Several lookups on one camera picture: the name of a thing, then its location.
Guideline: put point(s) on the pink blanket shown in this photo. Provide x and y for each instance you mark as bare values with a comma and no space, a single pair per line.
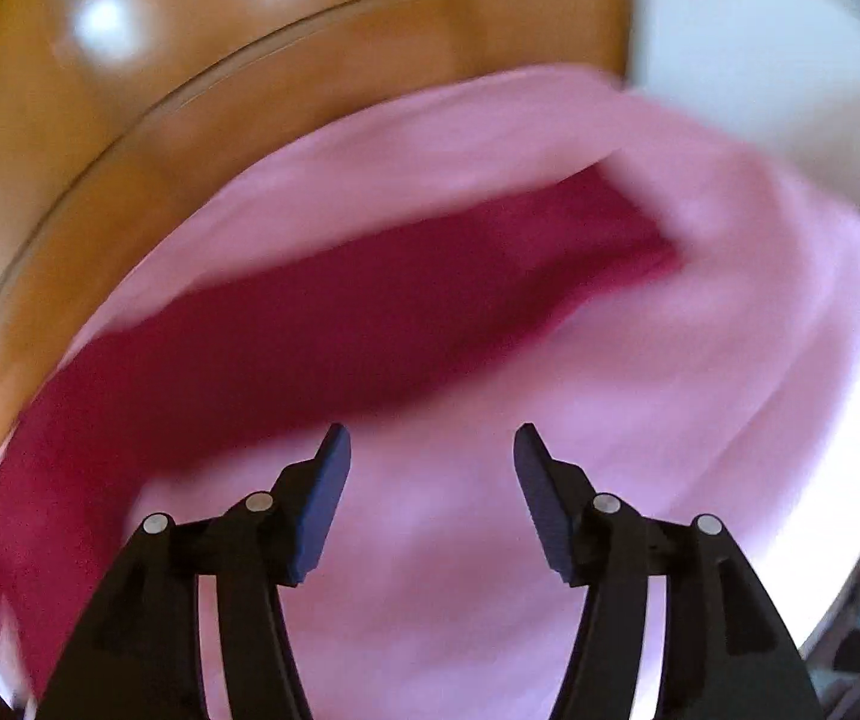
625,405

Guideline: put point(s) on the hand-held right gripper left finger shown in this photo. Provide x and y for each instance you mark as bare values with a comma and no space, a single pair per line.
323,499

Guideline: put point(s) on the maroon small cloth garment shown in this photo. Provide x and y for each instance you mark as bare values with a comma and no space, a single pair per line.
265,322

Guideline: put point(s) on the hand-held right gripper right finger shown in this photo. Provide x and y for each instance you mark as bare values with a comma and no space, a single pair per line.
542,499

